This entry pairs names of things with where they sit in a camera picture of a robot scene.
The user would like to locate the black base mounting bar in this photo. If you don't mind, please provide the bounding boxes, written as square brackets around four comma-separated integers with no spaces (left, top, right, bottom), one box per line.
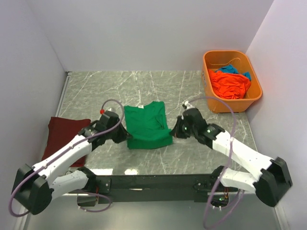
[67,173,238,208]

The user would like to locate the orange plastic basket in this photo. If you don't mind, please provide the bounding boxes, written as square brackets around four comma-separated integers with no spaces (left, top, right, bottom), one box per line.
[201,50,262,113]

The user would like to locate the blue t shirt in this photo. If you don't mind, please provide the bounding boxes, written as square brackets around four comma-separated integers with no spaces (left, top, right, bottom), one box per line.
[215,64,251,81]

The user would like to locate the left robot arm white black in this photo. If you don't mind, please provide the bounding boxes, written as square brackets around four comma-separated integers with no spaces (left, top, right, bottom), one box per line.
[9,111,131,217]

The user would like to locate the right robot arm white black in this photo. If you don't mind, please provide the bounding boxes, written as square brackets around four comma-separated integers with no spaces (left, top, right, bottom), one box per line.
[170,105,293,207]

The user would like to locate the green t shirt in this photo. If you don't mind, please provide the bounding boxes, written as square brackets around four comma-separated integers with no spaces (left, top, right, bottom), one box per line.
[124,101,173,150]

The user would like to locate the orange t shirt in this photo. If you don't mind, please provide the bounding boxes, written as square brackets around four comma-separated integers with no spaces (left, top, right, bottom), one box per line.
[208,69,251,100]

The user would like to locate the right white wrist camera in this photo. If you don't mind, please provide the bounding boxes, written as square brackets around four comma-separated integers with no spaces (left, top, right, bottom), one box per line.
[182,101,194,110]

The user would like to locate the folded dark red t shirt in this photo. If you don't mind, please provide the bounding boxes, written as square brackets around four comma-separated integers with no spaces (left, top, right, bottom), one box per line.
[41,117,91,160]

